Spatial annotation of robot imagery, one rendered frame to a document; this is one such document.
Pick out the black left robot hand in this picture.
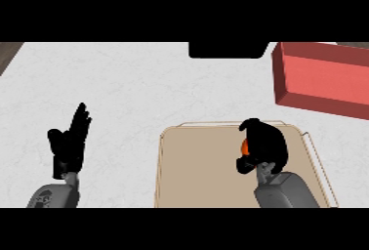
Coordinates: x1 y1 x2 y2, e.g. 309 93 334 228
46 102 93 181

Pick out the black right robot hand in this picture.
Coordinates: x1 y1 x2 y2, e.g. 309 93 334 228
235 117 289 176

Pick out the beige tray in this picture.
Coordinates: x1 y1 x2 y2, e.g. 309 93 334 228
154 120 340 209

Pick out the red cardboard box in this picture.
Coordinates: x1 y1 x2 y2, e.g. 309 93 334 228
272 42 369 121

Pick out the black appliance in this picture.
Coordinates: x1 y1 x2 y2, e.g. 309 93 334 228
188 42 272 60

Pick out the brown wooden strip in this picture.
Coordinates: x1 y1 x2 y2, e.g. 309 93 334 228
0 42 25 76

